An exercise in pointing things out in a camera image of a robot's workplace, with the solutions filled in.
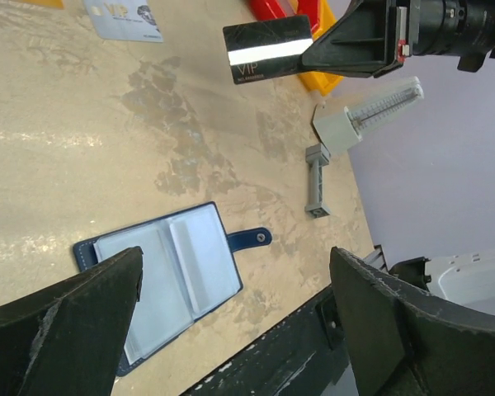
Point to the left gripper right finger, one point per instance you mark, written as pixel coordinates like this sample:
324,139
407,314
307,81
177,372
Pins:
402,340

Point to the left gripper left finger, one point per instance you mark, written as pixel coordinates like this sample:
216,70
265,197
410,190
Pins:
68,338

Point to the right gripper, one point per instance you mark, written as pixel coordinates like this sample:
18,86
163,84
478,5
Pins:
370,37

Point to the black VIP card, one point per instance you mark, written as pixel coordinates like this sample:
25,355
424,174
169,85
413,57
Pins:
262,50

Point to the blue leather card holder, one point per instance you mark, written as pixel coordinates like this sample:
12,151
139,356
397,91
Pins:
189,271

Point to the silver white credit card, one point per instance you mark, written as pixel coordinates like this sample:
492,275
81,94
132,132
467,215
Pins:
130,20

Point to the gold VIP card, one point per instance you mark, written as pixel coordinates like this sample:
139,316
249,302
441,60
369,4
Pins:
56,4

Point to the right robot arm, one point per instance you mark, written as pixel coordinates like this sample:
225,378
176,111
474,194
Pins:
462,29

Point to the yellow storage bin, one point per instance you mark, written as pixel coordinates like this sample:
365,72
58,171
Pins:
318,79

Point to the white grey metronome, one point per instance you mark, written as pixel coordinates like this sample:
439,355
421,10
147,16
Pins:
342,122

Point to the red storage bin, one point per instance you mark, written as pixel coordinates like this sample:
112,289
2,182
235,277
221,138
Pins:
265,10

